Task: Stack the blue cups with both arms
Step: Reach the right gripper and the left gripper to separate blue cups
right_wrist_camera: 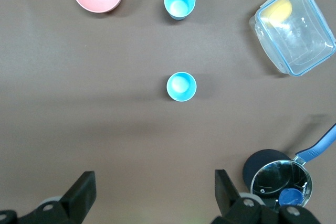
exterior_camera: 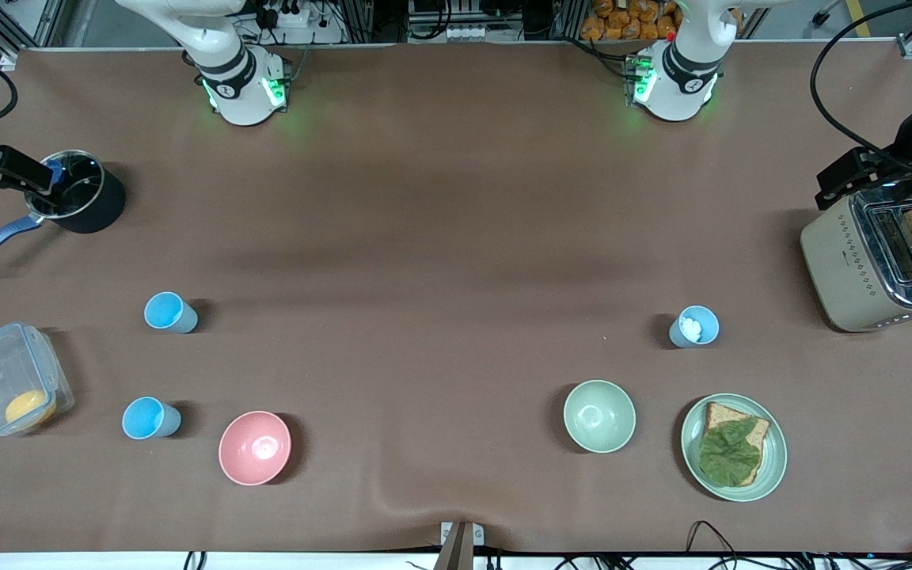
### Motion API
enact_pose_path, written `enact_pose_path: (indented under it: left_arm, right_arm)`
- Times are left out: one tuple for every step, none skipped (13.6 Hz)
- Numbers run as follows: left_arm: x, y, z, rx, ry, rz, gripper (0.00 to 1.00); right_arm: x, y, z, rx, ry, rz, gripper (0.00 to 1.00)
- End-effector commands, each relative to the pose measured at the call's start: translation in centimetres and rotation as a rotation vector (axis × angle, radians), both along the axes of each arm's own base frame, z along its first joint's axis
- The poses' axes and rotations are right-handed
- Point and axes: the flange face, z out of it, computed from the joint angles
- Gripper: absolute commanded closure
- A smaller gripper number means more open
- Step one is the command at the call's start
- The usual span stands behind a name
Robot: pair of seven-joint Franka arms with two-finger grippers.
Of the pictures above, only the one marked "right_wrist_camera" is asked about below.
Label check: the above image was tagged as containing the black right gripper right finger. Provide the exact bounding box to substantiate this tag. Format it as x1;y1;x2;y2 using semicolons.
212;169;264;224

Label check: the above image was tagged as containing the navy saucepan with blue handle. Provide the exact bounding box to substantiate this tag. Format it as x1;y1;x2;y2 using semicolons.
242;122;336;208

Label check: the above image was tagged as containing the yellow round fruit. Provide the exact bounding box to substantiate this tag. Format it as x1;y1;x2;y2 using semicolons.
262;0;293;28

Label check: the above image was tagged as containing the blue plastic cup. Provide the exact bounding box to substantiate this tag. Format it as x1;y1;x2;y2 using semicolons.
166;71;197;102
164;0;196;21

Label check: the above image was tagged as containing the glass lid with blue knob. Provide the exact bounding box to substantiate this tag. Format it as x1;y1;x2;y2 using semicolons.
250;159;313;208

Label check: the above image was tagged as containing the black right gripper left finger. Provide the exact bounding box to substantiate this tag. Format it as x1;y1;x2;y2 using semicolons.
35;170;97;224

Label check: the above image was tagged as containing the clear lidded plastic container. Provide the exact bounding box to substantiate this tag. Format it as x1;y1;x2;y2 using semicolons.
248;0;336;78

